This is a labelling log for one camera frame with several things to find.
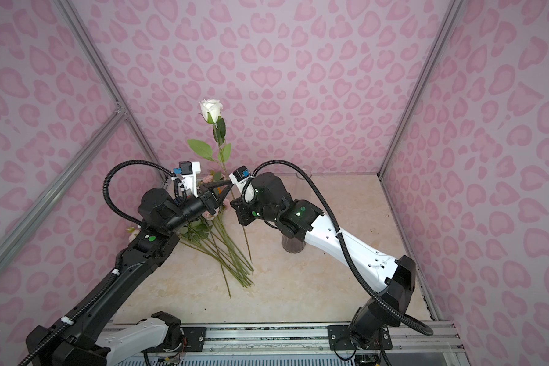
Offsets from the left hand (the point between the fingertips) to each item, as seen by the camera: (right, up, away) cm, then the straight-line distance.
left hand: (232, 180), depth 62 cm
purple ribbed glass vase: (+17, -24, +28) cm, 41 cm away
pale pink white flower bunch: (-47, -19, +31) cm, 60 cm away
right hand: (-1, -6, +4) cm, 7 cm away
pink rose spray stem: (-17, -20, +36) cm, 45 cm away
